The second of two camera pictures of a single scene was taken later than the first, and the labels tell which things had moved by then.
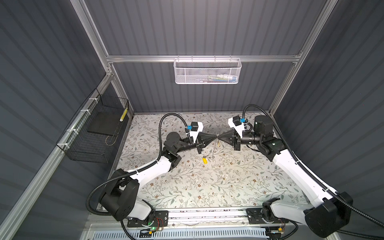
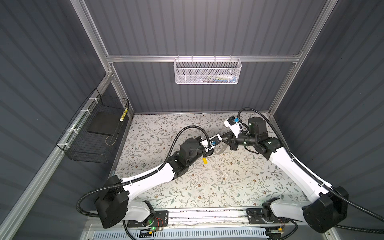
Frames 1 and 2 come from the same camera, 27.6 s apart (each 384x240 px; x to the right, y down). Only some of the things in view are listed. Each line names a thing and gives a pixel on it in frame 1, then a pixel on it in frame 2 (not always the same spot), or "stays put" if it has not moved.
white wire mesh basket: [207, 70] stays put
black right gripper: [230, 135] stays put
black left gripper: [200, 143] to [207, 154]
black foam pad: [107, 123] stays put
